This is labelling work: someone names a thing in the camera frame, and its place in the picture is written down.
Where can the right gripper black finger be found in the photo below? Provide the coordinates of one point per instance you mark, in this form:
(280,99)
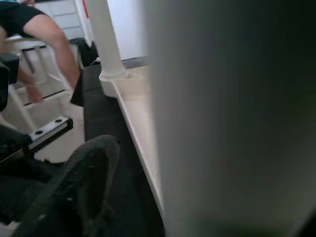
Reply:
(81,187)

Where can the person bare leg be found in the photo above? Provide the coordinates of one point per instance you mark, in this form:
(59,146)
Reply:
(61,49)

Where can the white drawer cabinet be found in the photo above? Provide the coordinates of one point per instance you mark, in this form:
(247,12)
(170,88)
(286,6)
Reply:
(65,17)

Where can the black tablecloth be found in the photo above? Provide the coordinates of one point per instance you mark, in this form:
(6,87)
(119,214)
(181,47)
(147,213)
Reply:
(103,118)

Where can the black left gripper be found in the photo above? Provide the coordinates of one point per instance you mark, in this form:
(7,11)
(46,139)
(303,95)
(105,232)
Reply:
(49,130)

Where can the black backpack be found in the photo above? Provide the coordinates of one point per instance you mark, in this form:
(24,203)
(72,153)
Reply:
(85,53)

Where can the red white pole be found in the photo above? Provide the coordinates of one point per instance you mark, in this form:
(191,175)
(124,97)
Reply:
(86,12)

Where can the white chair leg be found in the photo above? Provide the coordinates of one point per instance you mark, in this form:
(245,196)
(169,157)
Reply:
(22,108)

